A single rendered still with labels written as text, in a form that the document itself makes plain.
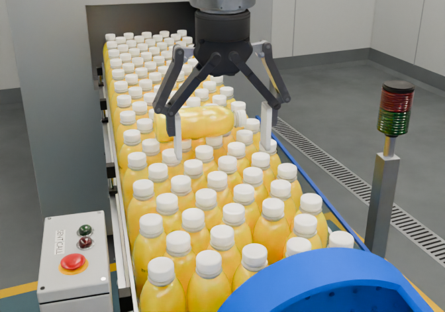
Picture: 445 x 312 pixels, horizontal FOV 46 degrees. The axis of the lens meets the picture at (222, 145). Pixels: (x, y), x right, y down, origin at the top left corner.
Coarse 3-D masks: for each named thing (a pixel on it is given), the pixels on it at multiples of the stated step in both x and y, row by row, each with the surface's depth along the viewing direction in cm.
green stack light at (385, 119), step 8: (384, 112) 107; (392, 112) 106; (408, 112) 106; (384, 120) 107; (392, 120) 106; (400, 120) 106; (408, 120) 107; (384, 128) 108; (392, 128) 107; (400, 128) 107; (408, 128) 108
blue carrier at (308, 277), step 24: (288, 264) 59; (312, 264) 58; (336, 264) 58; (360, 264) 58; (384, 264) 61; (240, 288) 59; (264, 288) 57; (288, 288) 56; (312, 288) 55; (336, 288) 63; (360, 288) 64; (384, 288) 65; (408, 288) 58
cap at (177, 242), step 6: (168, 234) 85; (174, 234) 85; (180, 234) 85; (186, 234) 85; (168, 240) 84; (174, 240) 84; (180, 240) 84; (186, 240) 84; (168, 246) 84; (174, 246) 83; (180, 246) 83; (186, 246) 84; (174, 252) 84; (180, 252) 84
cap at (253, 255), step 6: (246, 246) 82; (252, 246) 82; (258, 246) 82; (264, 246) 82; (246, 252) 81; (252, 252) 81; (258, 252) 81; (264, 252) 81; (246, 258) 80; (252, 258) 80; (258, 258) 80; (264, 258) 81; (246, 264) 81; (252, 264) 80; (258, 264) 80
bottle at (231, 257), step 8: (208, 248) 87; (216, 248) 86; (224, 248) 85; (232, 248) 87; (224, 256) 86; (232, 256) 86; (240, 256) 88; (224, 264) 85; (232, 264) 86; (224, 272) 86; (232, 272) 86
